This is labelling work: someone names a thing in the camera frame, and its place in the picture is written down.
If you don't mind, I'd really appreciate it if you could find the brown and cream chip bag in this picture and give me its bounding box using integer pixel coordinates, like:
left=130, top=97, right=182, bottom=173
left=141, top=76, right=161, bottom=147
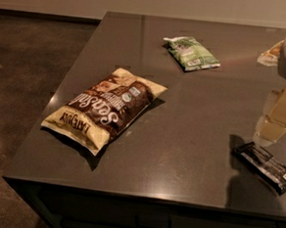
left=41, top=68, right=167, bottom=156

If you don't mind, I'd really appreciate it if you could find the orange white snack bag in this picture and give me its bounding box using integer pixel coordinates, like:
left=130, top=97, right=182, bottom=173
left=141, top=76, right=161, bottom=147
left=257, top=40, right=284, bottom=67

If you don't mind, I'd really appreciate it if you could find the green jalapeno chip bag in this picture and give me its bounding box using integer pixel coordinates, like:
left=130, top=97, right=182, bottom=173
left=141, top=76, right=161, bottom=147
left=164, top=36, right=220, bottom=72

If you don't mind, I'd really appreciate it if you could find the black snack bar wrapper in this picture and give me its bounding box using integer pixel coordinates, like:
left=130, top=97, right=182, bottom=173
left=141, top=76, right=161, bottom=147
left=233, top=142, right=286, bottom=195

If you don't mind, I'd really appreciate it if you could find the dark cabinet drawer front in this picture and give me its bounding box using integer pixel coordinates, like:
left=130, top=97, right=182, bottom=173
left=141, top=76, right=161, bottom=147
left=5, top=178, right=286, bottom=228

